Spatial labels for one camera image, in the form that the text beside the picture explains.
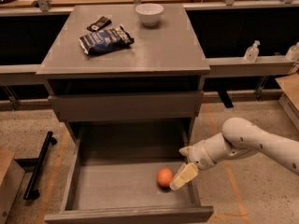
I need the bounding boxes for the orange fruit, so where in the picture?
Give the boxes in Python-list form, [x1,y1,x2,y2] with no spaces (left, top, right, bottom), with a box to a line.
[156,168,174,188]

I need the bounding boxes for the blue chip bag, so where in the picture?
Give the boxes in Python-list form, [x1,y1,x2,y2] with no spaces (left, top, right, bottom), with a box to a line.
[78,26,135,55]

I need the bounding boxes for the grey drawer cabinet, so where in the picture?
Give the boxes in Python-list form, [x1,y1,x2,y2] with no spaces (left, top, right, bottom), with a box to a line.
[41,4,206,139]

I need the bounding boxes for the black metal bar handle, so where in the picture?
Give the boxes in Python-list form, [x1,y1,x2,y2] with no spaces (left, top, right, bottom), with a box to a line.
[23,132,57,201]

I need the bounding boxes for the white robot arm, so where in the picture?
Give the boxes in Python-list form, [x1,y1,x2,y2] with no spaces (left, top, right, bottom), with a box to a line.
[170,118,299,190]

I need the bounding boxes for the grey shelf rail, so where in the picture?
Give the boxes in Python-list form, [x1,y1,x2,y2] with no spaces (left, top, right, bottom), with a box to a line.
[0,56,294,86]

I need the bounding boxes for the cardboard box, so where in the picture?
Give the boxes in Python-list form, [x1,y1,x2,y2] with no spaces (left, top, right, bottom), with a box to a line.
[275,73,299,133]
[0,147,24,224]

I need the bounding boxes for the open grey middle drawer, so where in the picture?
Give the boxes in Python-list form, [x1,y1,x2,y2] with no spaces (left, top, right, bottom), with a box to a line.
[45,119,213,224]

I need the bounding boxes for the cardboard box right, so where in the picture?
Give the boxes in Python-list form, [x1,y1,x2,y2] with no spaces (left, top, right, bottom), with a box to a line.
[275,73,299,133]

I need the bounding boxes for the cardboard box left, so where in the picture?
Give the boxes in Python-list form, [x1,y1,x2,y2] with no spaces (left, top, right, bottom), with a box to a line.
[0,147,24,224]

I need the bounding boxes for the white ceramic bowl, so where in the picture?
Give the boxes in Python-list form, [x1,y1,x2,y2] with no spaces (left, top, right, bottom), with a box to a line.
[135,3,164,26]

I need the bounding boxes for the closed grey top drawer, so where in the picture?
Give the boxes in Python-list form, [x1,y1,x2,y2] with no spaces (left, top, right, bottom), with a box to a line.
[49,91,202,122]

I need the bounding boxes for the clear sanitizer bottle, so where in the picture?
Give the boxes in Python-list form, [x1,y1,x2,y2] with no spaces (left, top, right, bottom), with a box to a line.
[244,40,260,63]

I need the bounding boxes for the small black snack packet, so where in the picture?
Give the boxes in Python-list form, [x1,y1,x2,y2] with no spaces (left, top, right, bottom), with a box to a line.
[87,16,111,32]

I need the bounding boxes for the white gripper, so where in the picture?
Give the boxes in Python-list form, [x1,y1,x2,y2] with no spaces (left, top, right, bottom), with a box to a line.
[170,141,216,190]

